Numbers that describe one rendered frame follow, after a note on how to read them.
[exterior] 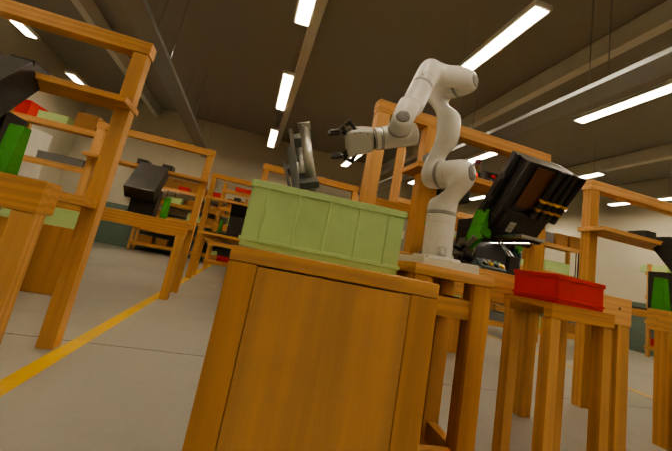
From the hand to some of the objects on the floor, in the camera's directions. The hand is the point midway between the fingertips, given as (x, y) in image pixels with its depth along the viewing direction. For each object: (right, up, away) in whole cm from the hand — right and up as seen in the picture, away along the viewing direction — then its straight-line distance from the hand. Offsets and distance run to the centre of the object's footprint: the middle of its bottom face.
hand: (331, 144), depth 122 cm
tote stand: (-16, -118, -21) cm, 121 cm away
